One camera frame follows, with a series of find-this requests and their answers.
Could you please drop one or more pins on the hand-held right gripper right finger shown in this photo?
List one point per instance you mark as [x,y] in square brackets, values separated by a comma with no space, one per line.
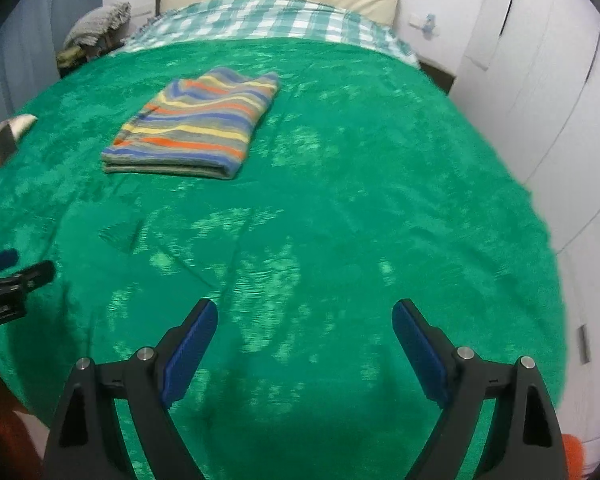
[422,355]

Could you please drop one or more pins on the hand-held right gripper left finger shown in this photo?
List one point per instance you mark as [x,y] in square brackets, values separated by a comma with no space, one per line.
[190,355]

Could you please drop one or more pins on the striped knit sweater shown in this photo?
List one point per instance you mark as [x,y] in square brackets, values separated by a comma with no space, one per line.
[200,120]

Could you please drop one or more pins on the person's red orange clothing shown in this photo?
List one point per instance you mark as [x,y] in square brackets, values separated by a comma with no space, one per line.
[5,430]

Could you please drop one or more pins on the green fuzzy blanket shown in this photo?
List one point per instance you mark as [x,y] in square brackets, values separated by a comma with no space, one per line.
[340,200]

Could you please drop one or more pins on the grey curtain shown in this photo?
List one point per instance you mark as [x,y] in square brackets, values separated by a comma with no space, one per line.
[35,35]

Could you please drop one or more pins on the grey fuzzy cloth pile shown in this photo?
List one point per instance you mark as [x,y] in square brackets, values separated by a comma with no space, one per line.
[97,22]

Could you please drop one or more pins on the dark wooden nightstand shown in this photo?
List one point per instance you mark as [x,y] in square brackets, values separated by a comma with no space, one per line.
[437,77]

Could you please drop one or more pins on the white wardrobe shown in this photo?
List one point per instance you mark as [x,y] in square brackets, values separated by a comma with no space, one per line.
[540,100]

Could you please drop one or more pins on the green white checked bedsheet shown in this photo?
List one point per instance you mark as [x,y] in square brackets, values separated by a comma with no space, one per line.
[280,20]

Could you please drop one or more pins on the blue wall fitting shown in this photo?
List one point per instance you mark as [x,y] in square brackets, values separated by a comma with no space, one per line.
[426,25]

